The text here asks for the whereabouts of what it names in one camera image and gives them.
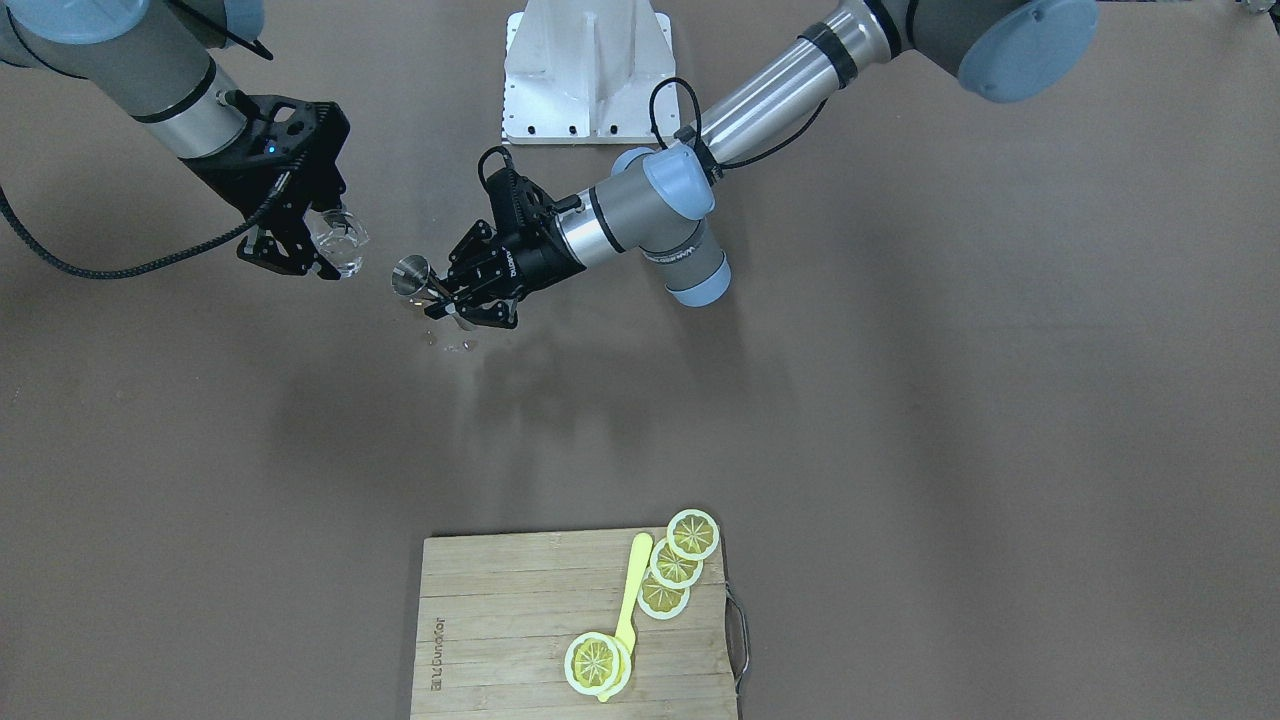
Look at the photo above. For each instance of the clear glass measuring beaker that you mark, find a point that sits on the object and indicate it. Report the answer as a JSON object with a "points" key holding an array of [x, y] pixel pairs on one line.
{"points": [[340, 238]]}

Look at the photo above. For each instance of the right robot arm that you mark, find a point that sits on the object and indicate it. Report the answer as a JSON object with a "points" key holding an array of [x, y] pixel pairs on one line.
{"points": [[153, 59]]}

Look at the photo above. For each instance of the steel jigger cup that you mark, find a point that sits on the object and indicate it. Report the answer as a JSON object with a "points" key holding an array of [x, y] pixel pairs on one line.
{"points": [[414, 279]]}

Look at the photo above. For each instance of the bamboo cutting board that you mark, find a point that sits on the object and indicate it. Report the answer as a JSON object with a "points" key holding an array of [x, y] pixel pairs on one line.
{"points": [[498, 613]]}

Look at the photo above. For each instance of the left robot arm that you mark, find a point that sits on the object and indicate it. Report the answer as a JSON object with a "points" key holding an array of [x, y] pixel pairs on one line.
{"points": [[658, 201]]}

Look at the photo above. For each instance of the lemon slice on spoon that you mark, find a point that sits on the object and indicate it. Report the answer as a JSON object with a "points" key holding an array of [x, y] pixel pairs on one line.
{"points": [[597, 665]]}

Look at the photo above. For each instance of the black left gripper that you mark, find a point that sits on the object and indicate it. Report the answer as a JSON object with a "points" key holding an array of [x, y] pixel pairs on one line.
{"points": [[533, 262]]}

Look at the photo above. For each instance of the yellow plastic spoon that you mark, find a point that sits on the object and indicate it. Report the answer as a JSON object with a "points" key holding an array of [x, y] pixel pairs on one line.
{"points": [[624, 635]]}

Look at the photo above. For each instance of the middle lemon slice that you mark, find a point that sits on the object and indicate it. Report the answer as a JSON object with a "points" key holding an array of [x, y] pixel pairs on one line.
{"points": [[671, 570]]}

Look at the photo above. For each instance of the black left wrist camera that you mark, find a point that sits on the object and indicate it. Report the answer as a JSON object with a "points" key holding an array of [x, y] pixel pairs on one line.
{"points": [[518, 204]]}

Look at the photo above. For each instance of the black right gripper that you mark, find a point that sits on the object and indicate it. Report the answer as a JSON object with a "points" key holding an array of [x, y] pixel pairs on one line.
{"points": [[232, 183]]}

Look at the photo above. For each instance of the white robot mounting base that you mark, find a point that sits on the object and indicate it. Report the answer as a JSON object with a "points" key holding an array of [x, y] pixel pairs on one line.
{"points": [[582, 72]]}

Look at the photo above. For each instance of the lower lemon slice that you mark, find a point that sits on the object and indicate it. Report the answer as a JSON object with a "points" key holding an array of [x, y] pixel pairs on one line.
{"points": [[659, 601]]}

